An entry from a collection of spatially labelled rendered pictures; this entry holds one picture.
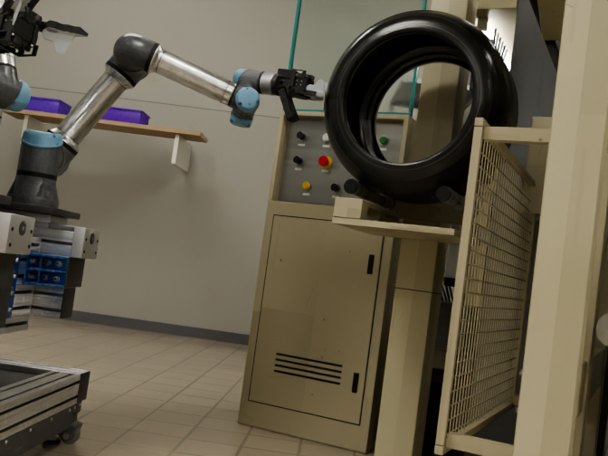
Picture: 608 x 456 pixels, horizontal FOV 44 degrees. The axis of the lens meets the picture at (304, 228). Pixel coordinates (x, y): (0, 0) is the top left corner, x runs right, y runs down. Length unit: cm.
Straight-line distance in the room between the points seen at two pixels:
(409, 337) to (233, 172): 372
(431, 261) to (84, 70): 447
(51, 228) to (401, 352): 117
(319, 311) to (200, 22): 388
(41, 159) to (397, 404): 136
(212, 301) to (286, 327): 307
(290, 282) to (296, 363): 31
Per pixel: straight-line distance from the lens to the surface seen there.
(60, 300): 227
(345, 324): 285
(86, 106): 250
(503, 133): 161
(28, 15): 163
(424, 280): 249
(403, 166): 215
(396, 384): 253
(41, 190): 233
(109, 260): 618
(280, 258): 297
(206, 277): 599
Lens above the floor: 63
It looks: 3 degrees up
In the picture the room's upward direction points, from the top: 8 degrees clockwise
